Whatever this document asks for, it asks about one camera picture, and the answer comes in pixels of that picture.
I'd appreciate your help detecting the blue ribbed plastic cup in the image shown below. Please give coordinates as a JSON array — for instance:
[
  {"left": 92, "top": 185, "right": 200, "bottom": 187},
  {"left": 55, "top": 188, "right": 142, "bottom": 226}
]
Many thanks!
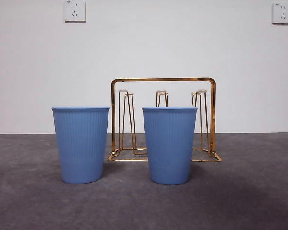
[
  {"left": 142, "top": 106, "right": 198, "bottom": 185},
  {"left": 51, "top": 106, "right": 110, "bottom": 184}
]

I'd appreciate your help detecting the gold wire cup rack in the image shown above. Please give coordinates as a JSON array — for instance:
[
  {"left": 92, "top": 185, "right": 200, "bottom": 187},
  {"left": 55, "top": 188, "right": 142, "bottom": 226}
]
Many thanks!
[{"left": 108, "top": 77, "right": 223, "bottom": 163}]

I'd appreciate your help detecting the white wall socket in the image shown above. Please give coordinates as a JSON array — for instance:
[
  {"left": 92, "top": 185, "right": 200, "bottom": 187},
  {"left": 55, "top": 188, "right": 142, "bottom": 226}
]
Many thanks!
[
  {"left": 64, "top": 0, "right": 86, "bottom": 23},
  {"left": 272, "top": 2, "right": 288, "bottom": 25}
]

